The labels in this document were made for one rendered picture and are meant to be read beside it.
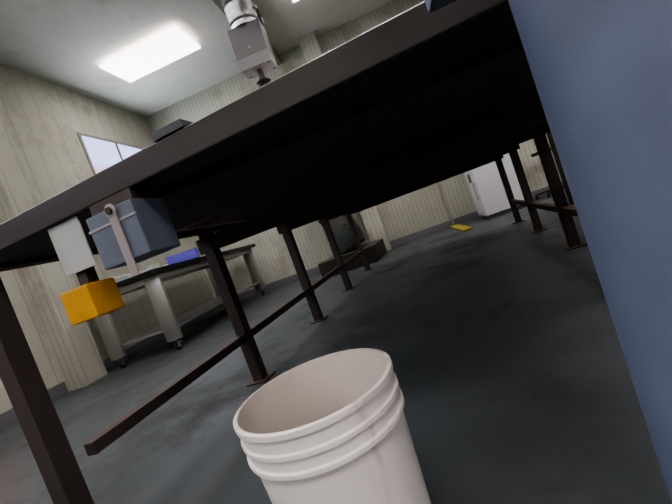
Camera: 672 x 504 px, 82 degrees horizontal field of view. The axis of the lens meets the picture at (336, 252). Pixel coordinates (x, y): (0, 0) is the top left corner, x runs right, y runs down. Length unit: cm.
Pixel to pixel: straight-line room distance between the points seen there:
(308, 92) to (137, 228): 45
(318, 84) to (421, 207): 607
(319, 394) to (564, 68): 73
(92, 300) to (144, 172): 33
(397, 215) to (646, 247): 636
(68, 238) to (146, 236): 24
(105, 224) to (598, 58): 88
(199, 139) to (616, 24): 67
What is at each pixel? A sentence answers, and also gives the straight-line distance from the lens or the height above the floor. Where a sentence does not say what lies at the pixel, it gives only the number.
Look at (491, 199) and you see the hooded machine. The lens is 605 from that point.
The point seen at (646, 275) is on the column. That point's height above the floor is 49.
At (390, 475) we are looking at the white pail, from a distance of 70.
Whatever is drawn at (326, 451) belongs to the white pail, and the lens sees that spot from 63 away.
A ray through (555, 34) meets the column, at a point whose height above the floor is 72.
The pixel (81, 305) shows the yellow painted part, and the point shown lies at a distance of 107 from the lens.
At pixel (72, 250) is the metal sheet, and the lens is 109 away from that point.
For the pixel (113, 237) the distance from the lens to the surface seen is 96.
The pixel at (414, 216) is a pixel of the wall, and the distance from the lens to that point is 674.
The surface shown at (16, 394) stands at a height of 50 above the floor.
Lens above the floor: 62
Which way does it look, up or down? 3 degrees down
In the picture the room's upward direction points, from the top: 20 degrees counter-clockwise
